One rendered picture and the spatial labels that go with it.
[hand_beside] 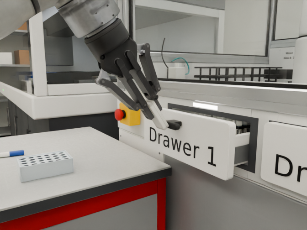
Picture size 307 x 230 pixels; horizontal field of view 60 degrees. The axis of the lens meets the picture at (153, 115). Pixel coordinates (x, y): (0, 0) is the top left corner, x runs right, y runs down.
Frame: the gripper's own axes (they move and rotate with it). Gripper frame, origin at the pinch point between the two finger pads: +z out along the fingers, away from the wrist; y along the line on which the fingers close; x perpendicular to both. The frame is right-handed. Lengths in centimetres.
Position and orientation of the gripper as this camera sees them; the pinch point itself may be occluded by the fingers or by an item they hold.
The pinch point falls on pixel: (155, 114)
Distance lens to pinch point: 55.7
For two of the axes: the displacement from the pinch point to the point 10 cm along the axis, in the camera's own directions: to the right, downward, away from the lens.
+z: 4.8, 7.5, 4.5
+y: 6.8, -6.4, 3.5
